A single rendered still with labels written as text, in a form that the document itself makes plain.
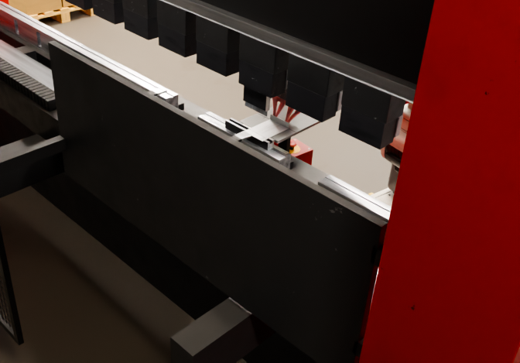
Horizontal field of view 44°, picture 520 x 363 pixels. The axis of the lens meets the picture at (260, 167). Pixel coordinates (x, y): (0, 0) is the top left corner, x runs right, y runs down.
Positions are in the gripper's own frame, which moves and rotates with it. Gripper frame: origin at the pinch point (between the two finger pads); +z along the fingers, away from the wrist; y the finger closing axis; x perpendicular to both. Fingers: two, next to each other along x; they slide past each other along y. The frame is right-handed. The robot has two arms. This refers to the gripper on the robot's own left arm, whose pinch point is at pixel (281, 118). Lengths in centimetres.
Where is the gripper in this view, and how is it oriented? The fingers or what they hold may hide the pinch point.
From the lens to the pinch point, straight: 217.7
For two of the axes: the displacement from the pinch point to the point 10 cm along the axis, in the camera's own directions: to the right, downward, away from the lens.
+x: 5.9, 1.0, 8.1
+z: -4.0, 9.0, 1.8
